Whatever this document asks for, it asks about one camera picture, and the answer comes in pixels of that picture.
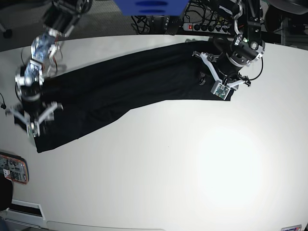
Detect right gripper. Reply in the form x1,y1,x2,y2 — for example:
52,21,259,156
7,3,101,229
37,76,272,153
21,95,54,122

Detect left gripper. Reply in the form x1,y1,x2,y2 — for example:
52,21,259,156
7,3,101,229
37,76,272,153
198,53,243,85

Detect black T-shirt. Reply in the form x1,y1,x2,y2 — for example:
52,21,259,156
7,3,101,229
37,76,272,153
14,40,238,154

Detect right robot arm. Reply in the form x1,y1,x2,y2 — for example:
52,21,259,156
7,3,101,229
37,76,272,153
15,0,93,123

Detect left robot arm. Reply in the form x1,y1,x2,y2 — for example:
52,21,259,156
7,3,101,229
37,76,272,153
193,0,265,88

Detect white power strip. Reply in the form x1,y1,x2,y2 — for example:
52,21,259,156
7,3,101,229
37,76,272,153
182,23,231,35

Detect black chair wheel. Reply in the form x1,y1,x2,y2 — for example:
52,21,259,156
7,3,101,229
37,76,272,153
3,29,13,39

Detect blue plastic bin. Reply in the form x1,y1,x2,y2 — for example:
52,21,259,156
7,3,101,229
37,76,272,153
114,0,188,16

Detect small colourful card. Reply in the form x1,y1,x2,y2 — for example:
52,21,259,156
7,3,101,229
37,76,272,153
281,225,302,231

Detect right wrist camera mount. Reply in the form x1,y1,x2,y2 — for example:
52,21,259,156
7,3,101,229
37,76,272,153
5,102,63,138

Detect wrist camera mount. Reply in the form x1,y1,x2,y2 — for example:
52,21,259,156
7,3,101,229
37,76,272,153
192,51,251,100
5,102,63,138

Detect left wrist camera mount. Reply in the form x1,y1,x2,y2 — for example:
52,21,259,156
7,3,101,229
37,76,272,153
192,51,251,100

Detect tangled black cables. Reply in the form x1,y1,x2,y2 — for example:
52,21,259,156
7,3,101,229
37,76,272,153
131,0,234,34

